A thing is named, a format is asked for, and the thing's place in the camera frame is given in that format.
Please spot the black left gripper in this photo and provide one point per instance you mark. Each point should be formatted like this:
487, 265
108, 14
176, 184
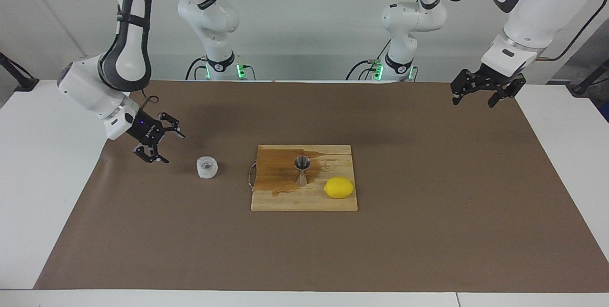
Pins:
497, 80

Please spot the brown table mat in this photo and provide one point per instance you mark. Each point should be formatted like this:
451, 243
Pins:
404, 240

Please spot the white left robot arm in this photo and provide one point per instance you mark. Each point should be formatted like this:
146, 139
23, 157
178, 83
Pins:
537, 7

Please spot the clear plastic cup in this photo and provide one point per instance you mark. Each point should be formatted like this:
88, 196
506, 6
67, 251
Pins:
207, 169

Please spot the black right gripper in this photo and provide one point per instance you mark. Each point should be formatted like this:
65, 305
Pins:
145, 128

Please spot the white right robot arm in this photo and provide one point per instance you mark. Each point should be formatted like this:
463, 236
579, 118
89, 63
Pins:
128, 50

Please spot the wooden cutting board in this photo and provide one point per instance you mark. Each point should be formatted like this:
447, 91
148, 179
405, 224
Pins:
276, 200

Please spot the steel double jigger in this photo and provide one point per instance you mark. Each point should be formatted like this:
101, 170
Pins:
302, 163

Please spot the black clamp stand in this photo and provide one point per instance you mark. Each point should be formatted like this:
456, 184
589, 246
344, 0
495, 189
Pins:
26, 83
580, 89

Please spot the yellow lemon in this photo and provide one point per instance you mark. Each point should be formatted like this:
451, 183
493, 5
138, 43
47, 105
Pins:
338, 188

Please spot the dark blue object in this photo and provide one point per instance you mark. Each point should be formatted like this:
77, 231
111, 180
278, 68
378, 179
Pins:
605, 112

